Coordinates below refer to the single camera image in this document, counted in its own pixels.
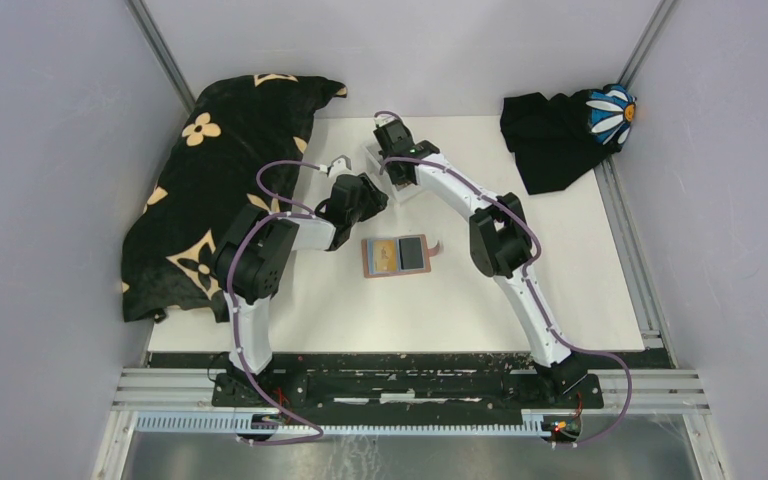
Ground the tan leather card holder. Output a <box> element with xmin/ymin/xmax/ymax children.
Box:
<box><xmin>361</xmin><ymin>234</ymin><xmax>443</xmax><ymax>279</ymax></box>

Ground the orange credit card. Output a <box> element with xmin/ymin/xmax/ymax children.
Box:
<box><xmin>367</xmin><ymin>239</ymin><xmax>399</xmax><ymax>276</ymax></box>

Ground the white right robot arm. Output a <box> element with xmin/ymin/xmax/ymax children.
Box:
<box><xmin>373</xmin><ymin>117</ymin><xmax>587</xmax><ymax>408</ymax></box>

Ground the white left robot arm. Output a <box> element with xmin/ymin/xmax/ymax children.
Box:
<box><xmin>211</xmin><ymin>174</ymin><xmax>388</xmax><ymax>407</ymax></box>

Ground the clear acrylic card tray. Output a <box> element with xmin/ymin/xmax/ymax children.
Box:
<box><xmin>363</xmin><ymin>142</ymin><xmax>422</xmax><ymax>205</ymax></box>

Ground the black floral pillow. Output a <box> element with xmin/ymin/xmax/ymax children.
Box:
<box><xmin>121</xmin><ymin>73</ymin><xmax>348</xmax><ymax>322</ymax></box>

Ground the black cloth with daisy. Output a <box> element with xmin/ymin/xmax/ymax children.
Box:
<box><xmin>500</xmin><ymin>84</ymin><xmax>637</xmax><ymax>195</ymax></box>

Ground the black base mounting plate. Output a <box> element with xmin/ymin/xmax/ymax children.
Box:
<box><xmin>207</xmin><ymin>352</ymin><xmax>604</xmax><ymax>426</ymax></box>

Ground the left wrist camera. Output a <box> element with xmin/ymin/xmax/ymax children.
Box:
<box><xmin>317</xmin><ymin>155</ymin><xmax>352</xmax><ymax>179</ymax></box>

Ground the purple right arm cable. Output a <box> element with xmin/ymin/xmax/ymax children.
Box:
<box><xmin>373</xmin><ymin>109</ymin><xmax>633</xmax><ymax>449</ymax></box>

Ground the aluminium rail frame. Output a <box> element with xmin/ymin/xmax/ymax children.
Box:
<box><xmin>92</xmin><ymin>330</ymin><xmax>727</xmax><ymax>479</ymax></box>

